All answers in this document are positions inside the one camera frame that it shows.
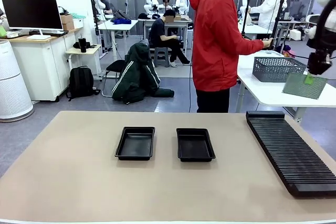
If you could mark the dark green striped jacket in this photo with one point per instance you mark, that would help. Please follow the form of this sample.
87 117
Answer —
136 77

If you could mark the black backpack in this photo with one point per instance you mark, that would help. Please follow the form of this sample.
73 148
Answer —
81 82

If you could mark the black keyboard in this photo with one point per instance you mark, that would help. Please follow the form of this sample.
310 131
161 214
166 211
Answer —
52 33

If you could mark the blue cloth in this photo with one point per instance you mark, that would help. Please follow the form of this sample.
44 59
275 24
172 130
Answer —
121 21

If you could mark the person in red jacket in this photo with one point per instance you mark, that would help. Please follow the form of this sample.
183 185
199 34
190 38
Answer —
212 37

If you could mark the person in white coat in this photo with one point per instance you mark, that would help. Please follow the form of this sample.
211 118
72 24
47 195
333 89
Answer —
267 6

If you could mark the person right hand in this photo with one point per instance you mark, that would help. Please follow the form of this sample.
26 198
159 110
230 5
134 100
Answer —
267 43

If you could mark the small white rolling table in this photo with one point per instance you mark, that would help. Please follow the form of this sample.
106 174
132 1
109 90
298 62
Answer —
89 51

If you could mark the white cabinet wooden top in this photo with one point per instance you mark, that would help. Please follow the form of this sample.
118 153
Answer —
39 64

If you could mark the black slotted board rack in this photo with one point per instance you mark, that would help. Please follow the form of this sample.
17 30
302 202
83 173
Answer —
288 150

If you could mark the white background desk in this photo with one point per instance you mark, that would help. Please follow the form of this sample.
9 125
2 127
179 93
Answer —
132 24
182 22

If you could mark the red-sleeved right forearm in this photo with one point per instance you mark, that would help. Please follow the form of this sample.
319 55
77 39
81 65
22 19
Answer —
249 47

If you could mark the seated person grey shirt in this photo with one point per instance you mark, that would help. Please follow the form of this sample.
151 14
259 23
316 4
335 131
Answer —
101 2

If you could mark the white air purifier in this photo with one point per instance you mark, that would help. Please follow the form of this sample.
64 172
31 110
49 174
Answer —
13 90

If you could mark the black ESD tray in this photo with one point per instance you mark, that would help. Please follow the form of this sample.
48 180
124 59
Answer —
135 144
195 145

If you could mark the black folding chair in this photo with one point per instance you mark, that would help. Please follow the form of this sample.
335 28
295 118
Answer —
115 65

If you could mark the black tumbler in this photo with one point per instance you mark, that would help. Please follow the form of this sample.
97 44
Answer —
82 45

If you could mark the seated person dark clothes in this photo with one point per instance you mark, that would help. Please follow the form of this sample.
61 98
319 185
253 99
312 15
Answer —
157 32

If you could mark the grey mesh basket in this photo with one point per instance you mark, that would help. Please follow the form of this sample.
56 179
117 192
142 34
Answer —
275 70

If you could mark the grey plastic stool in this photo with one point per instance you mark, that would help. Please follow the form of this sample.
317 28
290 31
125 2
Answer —
161 56

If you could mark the white side table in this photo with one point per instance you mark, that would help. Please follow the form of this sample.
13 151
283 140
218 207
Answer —
262 90

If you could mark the black computer monitor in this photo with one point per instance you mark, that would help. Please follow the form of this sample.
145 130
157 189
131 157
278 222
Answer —
31 11

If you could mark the brown cardboard box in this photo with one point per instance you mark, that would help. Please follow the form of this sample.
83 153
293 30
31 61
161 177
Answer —
67 22

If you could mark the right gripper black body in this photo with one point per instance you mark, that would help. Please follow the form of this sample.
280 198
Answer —
319 64

